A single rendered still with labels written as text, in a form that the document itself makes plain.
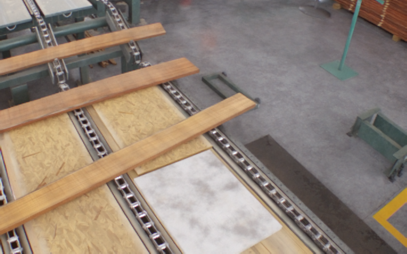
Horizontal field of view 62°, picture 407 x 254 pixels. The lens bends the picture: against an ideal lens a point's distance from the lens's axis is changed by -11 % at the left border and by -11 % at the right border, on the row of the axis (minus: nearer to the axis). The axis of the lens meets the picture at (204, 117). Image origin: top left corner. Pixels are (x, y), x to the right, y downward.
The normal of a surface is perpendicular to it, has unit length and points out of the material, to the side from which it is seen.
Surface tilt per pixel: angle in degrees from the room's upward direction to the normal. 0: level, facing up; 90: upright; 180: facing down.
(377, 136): 90
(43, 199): 0
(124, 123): 0
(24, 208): 0
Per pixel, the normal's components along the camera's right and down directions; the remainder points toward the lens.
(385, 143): -0.83, 0.29
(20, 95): 0.55, 0.54
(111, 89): 0.08, -0.79
